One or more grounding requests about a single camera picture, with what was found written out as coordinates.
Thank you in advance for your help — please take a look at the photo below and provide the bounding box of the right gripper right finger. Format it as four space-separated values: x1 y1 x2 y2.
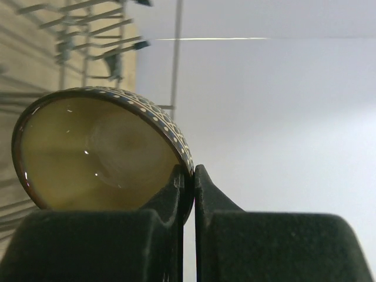
194 165 372 281

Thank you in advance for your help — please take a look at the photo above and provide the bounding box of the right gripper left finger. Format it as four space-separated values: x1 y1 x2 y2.
1 166 185 281

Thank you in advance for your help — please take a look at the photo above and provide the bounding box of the brown rimmed cream bowl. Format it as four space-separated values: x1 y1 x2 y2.
11 86 194 211

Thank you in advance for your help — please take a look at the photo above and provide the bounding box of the grey wire dish rack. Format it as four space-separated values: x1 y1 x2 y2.
1 1 183 246

